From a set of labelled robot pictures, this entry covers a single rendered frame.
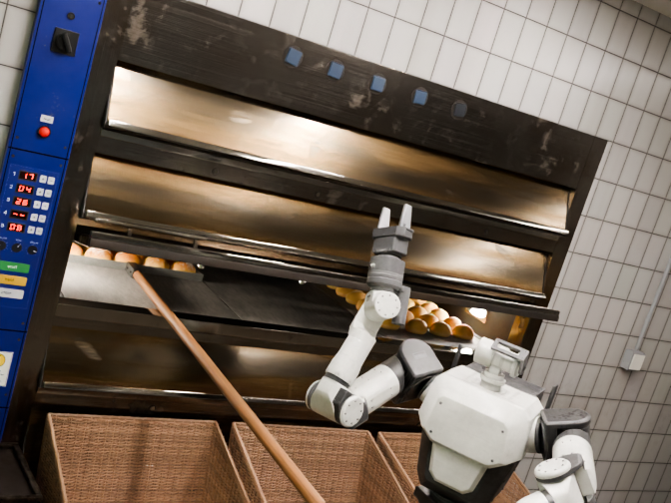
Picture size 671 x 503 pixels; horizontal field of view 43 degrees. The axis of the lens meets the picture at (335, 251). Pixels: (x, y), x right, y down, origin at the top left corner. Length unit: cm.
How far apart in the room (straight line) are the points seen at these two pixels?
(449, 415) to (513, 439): 16
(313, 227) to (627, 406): 190
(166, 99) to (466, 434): 123
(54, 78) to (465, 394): 133
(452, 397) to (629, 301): 180
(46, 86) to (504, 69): 152
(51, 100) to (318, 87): 79
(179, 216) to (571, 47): 153
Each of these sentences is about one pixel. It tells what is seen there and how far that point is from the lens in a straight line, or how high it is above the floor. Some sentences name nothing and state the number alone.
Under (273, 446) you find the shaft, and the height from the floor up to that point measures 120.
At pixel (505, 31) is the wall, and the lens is 300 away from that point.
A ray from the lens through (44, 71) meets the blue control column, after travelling 236.
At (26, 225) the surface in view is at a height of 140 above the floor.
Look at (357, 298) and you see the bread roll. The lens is 344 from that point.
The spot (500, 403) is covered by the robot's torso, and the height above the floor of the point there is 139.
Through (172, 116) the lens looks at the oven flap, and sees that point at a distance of 248.
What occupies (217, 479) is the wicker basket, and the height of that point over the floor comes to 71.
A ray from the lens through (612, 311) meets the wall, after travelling 374.
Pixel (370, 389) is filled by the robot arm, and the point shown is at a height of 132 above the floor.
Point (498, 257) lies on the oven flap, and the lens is 323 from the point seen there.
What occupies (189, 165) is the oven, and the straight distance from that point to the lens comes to 253.
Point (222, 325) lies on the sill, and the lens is 273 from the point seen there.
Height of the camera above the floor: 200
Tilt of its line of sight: 11 degrees down
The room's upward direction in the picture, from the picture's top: 17 degrees clockwise
